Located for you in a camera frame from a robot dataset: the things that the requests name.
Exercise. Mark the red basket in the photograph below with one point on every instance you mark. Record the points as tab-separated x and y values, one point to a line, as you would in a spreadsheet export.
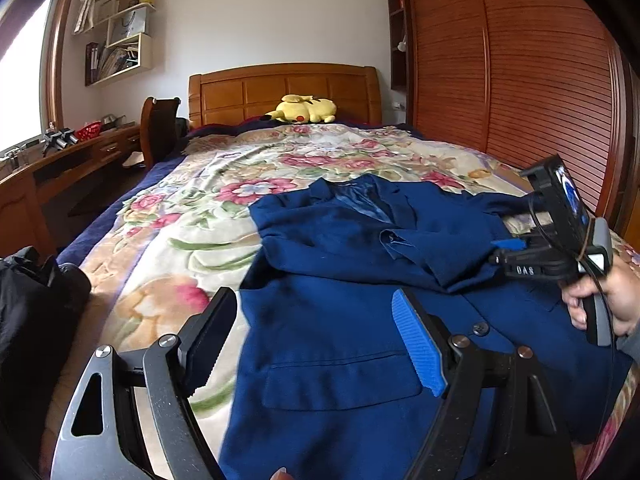
87	131

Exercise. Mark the white paper bag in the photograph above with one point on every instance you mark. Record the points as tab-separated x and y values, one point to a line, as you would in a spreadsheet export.
127	25

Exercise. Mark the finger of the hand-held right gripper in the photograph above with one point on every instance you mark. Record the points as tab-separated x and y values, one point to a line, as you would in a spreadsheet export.
520	224
507	244

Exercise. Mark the window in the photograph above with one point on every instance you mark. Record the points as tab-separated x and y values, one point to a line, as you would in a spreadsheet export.
22	85

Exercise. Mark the white wall shelf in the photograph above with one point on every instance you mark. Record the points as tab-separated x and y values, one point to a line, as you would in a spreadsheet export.
127	55

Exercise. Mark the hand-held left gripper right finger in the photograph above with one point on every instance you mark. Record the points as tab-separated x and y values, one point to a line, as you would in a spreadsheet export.
417	340

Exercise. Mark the yellow plush toy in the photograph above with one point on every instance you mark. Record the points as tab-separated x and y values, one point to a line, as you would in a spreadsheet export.
305	109

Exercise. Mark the person's right forearm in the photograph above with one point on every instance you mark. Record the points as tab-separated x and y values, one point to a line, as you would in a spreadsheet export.
631	347

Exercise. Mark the floral blanket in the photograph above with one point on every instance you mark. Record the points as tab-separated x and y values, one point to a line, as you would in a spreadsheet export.
200	240

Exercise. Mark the blue suit jacket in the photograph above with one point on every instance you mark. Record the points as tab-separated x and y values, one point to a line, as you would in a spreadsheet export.
325	310

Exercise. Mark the wooden chair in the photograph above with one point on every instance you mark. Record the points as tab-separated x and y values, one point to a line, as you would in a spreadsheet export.
160	130

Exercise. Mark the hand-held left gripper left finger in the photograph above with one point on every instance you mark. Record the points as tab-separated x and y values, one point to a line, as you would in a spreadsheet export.
217	332

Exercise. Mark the black device on desk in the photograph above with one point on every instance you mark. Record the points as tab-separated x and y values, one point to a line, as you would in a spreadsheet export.
60	139

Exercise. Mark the wooden niche shelf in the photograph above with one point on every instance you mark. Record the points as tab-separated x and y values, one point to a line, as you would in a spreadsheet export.
396	35

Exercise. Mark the wooden desk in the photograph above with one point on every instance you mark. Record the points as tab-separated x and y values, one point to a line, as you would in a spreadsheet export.
65	170

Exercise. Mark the wooden bed headboard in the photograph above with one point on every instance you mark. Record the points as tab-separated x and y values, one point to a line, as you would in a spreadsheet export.
240	92

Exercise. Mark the wooden slatted wardrobe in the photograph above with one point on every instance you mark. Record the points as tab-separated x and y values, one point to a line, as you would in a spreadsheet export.
500	60

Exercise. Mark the person's left hand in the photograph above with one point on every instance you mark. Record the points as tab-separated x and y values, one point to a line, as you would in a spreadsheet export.
280	474

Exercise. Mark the person's right hand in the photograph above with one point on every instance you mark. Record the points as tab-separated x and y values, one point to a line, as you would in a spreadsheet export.
625	295

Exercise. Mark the black cloth bundle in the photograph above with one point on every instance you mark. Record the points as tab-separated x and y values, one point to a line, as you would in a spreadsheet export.
35	310

